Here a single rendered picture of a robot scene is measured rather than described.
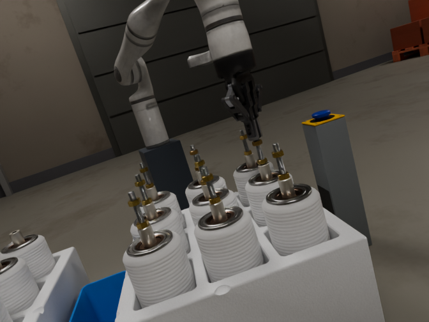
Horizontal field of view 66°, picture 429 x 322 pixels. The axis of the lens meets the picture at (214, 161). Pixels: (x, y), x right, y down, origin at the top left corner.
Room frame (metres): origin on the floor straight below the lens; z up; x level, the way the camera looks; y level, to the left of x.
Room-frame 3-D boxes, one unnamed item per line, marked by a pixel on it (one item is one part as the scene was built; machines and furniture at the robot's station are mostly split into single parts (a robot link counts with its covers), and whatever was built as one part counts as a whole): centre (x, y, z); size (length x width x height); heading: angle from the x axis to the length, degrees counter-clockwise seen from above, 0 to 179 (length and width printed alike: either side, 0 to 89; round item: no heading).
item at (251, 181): (0.63, -0.09, 0.25); 0.08 x 0.08 x 0.01
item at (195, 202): (0.62, 0.03, 0.25); 0.08 x 0.08 x 0.01
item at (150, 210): (0.61, 0.15, 0.26); 0.02 x 0.02 x 0.03
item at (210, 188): (0.50, 0.02, 0.30); 0.01 x 0.01 x 0.08
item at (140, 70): (1.25, 0.18, 0.54); 0.09 x 0.09 x 0.17; 32
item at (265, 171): (0.63, -0.09, 0.26); 0.02 x 0.02 x 0.03
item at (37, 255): (0.71, 0.46, 0.16); 0.10 x 0.10 x 0.18
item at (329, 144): (0.72, -0.25, 0.16); 0.07 x 0.07 x 0.31; 5
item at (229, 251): (0.50, 0.02, 0.16); 0.10 x 0.10 x 0.18
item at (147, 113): (1.25, 0.18, 0.39); 0.09 x 0.09 x 0.17; 18
